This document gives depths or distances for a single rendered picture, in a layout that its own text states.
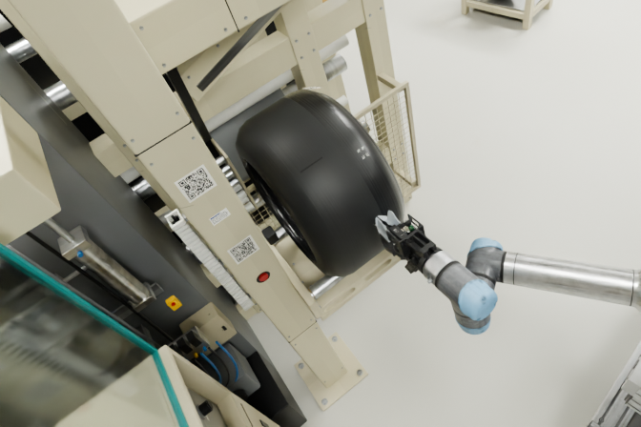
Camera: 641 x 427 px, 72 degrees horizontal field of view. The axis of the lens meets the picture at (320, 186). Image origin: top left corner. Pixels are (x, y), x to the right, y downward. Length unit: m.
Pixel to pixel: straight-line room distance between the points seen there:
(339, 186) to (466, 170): 1.84
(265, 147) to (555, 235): 1.85
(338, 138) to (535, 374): 1.54
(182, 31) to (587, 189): 2.30
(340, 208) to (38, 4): 0.72
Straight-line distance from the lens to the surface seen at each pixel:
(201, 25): 1.19
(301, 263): 1.67
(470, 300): 0.96
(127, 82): 0.89
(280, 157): 1.12
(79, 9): 0.84
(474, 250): 1.13
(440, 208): 2.70
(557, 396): 2.30
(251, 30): 1.40
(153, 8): 1.15
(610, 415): 2.08
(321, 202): 1.09
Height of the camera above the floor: 2.19
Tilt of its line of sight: 48 degrees down
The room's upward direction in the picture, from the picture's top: 21 degrees counter-clockwise
